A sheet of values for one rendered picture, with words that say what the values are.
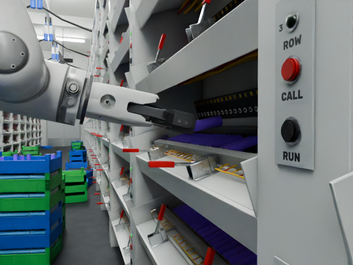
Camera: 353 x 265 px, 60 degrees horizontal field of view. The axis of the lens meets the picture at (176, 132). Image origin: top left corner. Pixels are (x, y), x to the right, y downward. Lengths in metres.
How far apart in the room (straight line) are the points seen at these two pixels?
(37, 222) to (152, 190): 0.72
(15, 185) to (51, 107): 1.05
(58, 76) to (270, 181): 0.31
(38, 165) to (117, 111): 1.03
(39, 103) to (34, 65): 0.08
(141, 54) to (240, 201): 0.62
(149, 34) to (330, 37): 0.72
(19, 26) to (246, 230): 0.32
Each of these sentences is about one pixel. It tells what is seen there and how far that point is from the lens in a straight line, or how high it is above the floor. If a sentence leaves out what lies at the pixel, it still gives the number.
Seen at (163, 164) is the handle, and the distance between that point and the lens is 0.42.
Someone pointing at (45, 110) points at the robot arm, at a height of 0.62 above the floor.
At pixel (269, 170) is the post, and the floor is 0.56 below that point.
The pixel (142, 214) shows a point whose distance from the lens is 0.88.
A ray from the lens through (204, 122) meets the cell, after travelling 0.51.
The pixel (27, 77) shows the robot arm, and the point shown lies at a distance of 0.38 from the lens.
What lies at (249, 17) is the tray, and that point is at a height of 0.70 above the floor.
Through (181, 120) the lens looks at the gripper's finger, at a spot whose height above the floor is 0.61.
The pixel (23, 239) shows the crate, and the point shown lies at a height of 0.12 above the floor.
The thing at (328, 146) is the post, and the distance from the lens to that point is 0.21.
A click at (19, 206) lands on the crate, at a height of 0.26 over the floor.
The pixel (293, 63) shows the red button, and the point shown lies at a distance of 0.23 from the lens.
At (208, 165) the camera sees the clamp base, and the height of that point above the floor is 0.54.
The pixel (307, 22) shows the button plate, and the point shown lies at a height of 0.66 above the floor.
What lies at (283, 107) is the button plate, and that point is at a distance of 0.24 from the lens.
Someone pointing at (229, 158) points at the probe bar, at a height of 0.55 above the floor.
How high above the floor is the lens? 0.60
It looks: 1 degrees down
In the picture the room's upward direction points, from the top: straight up
